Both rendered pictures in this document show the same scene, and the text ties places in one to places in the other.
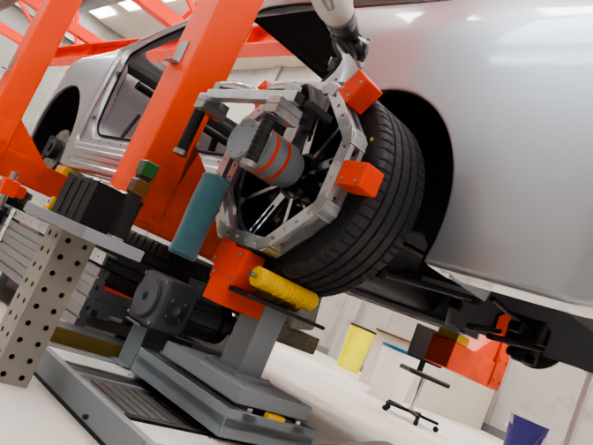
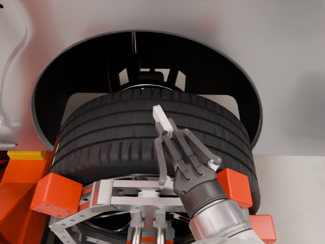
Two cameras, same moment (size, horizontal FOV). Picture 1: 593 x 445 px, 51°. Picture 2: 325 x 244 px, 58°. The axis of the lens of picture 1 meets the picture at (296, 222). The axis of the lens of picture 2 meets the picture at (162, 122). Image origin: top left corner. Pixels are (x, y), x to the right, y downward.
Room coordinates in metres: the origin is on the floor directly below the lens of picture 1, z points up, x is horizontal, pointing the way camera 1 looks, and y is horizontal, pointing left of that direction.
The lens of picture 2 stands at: (1.60, 0.30, 1.75)
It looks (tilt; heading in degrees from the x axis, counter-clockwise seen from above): 52 degrees down; 313
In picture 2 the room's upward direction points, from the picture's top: straight up
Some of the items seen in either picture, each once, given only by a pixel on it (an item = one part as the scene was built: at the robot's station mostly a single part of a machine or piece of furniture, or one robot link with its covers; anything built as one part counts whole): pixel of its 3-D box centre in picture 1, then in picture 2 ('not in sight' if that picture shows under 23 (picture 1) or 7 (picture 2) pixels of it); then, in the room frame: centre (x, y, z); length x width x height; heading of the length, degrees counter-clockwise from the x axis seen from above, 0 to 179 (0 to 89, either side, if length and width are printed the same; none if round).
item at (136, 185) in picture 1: (138, 187); not in sight; (1.54, 0.40, 0.59); 0.04 x 0.04 x 0.04; 42
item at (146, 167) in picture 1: (146, 169); not in sight; (1.54, 0.40, 0.64); 0.04 x 0.04 x 0.04; 42
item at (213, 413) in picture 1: (220, 398); not in sight; (1.96, 0.00, 0.13); 0.50 x 0.36 x 0.10; 42
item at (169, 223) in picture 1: (218, 214); (18, 181); (2.38, 0.29, 0.69); 0.52 x 0.17 x 0.35; 132
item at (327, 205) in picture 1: (282, 165); (151, 230); (1.82, 0.11, 0.85); 0.54 x 0.07 x 0.54; 42
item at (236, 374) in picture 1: (251, 343); not in sight; (1.94, -0.02, 0.32); 0.40 x 0.30 x 0.28; 42
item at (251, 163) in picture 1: (259, 139); not in sight; (1.54, 0.17, 0.83); 0.04 x 0.04 x 0.16
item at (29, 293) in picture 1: (38, 304); not in sight; (1.71, 0.55, 0.21); 0.10 x 0.10 x 0.42; 42
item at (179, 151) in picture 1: (190, 131); not in sight; (1.79, 0.40, 0.83); 0.04 x 0.04 x 0.16
